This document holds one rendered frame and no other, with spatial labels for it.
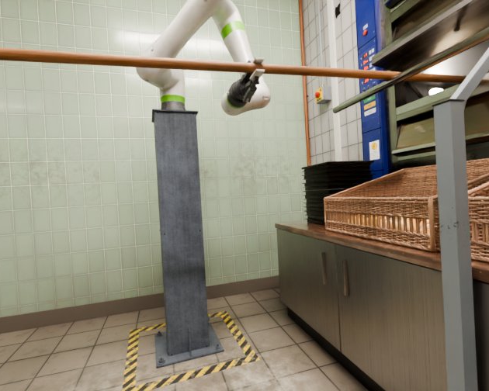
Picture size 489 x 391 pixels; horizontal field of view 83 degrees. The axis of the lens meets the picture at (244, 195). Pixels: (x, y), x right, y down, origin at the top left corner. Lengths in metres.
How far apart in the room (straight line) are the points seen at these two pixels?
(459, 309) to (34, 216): 2.14
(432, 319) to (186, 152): 1.15
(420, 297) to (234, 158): 1.59
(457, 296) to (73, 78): 2.24
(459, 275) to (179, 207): 1.10
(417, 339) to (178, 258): 1.00
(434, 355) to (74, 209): 1.98
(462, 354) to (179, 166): 1.20
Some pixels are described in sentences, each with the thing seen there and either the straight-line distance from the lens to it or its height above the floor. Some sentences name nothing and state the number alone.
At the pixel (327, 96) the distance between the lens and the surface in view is 2.18.
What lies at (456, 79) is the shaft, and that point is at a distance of 1.49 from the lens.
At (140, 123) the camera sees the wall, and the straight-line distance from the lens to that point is 2.13.
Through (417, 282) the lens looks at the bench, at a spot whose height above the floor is 0.50.
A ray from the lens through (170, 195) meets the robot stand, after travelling 1.39.
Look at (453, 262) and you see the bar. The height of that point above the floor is 0.59.
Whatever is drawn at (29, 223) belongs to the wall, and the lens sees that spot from 2.22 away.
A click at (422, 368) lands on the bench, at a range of 1.03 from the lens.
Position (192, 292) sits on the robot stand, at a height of 0.30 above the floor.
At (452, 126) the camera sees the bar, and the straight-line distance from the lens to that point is 0.76.
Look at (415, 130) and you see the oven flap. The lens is 1.64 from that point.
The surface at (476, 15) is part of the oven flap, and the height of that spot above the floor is 1.38.
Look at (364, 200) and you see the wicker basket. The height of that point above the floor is 0.72.
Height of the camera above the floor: 0.77
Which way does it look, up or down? level
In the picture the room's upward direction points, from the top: 3 degrees counter-clockwise
